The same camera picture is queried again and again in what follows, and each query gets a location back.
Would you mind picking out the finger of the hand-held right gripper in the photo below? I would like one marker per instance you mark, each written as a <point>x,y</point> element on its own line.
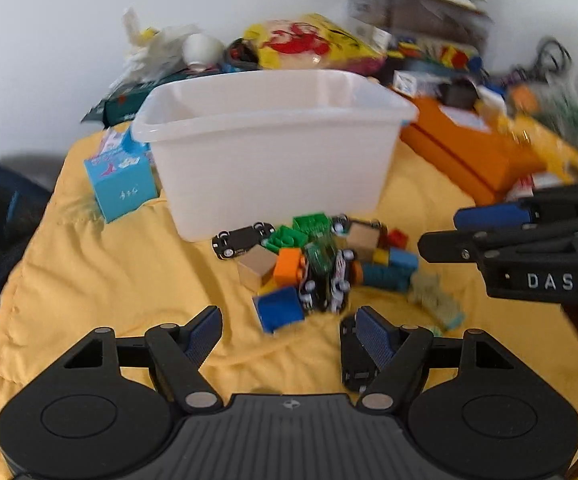
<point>449,247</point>
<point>489,215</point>

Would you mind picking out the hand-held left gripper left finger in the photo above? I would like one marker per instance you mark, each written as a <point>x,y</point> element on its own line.
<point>204,334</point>

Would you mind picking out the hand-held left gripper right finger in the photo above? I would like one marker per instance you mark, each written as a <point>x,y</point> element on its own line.
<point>375,336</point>

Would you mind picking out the white plastic bin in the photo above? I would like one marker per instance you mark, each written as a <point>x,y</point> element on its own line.
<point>269,160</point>

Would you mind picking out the blue toy brick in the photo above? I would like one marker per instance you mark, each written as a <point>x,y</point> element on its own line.
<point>404,259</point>

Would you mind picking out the pale green toy block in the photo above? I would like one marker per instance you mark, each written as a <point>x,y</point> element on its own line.
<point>439,302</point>

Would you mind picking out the teal toy brick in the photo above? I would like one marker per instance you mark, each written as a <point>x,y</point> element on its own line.
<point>386,276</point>

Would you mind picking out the black white toy car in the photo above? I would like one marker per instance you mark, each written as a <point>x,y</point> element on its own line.
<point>341,280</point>
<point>314,295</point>

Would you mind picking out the yellow toy block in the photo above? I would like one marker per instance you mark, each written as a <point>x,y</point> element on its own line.
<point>381,256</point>

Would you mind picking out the orange box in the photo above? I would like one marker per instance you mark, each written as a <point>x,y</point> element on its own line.
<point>464,145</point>

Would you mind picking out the blue toy block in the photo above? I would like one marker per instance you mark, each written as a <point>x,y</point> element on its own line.
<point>279,308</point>

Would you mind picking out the long yellow box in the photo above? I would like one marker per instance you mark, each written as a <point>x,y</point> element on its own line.
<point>554,147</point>

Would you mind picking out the translucent green toy car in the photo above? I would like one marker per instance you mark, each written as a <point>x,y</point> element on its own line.
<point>321,257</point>

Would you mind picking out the yellow quilted blanket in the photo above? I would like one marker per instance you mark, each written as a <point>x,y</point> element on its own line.
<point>119,270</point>

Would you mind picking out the orange toy block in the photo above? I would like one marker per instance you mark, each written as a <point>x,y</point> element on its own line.
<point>289,266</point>

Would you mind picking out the small black box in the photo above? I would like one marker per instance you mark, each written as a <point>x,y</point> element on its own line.
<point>459,95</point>

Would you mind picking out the green white packet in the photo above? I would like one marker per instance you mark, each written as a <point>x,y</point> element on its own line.
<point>569,115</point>

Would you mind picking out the green studded brick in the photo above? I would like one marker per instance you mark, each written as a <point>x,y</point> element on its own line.
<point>311,222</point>

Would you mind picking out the small white box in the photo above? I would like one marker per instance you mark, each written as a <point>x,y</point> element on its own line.
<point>406,81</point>

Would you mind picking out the light blue carton box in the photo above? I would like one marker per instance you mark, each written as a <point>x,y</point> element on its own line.
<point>119,185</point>

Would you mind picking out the stack of books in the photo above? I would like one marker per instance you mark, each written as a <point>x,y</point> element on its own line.
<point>419,5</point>

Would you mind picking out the dark green flat box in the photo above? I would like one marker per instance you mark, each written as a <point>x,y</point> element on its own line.
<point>129,100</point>

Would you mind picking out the yellow snack bag red print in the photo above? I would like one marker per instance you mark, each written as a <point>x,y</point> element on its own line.
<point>309,42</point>

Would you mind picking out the black red round packet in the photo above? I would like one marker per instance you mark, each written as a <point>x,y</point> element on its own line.
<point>239,55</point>

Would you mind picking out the white plastic bag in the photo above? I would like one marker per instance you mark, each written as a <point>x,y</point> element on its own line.
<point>154,52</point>

